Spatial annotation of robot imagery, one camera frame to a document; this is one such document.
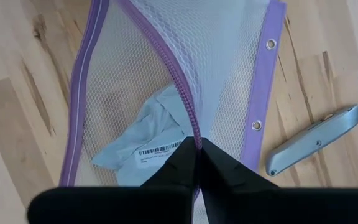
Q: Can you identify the grey utility knife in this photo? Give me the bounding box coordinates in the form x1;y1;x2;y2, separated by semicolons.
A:
265;104;358;177

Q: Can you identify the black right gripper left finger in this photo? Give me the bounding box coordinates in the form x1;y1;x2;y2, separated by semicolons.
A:
26;136;198;224

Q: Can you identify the white mesh pouch purple trim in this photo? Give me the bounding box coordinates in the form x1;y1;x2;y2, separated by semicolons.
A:
59;0;288;224

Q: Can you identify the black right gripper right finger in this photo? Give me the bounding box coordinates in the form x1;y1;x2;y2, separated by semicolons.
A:
199;138;358;224

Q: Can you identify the grey plastic bag barcode label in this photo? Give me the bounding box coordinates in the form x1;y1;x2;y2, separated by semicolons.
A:
91;83;203;187

